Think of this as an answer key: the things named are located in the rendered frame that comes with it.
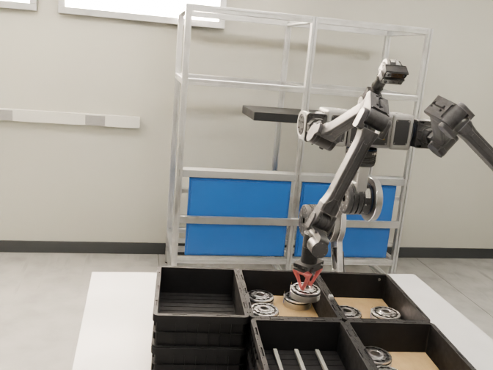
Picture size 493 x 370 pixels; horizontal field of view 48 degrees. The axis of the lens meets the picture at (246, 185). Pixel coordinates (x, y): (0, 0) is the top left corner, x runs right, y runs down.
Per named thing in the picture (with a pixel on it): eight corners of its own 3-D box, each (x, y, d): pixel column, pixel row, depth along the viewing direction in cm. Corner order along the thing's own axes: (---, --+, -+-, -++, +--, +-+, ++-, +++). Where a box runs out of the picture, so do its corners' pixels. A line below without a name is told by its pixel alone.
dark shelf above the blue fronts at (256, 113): (241, 112, 417) (242, 105, 416) (389, 122, 441) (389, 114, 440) (253, 120, 375) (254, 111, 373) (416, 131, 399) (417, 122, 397)
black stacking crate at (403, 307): (311, 299, 217) (314, 272, 214) (383, 302, 221) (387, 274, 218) (339, 353, 179) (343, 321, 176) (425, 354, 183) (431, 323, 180)
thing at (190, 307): (156, 295, 209) (158, 266, 206) (234, 297, 213) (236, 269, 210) (151, 350, 171) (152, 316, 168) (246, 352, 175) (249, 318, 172)
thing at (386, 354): (353, 347, 174) (353, 346, 174) (383, 347, 176) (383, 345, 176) (365, 365, 164) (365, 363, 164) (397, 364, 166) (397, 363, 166)
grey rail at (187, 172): (175, 173, 381) (175, 166, 380) (403, 183, 415) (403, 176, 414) (176, 176, 371) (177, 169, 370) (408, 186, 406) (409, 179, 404)
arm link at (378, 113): (398, 95, 185) (374, 81, 182) (390, 130, 180) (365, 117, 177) (330, 136, 225) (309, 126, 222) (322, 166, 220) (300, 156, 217)
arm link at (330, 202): (386, 119, 186) (360, 106, 183) (394, 122, 181) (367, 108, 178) (328, 230, 193) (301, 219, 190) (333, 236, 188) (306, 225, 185)
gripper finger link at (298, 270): (317, 288, 194) (320, 263, 192) (307, 295, 189) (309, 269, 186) (301, 283, 198) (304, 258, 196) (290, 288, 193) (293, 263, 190)
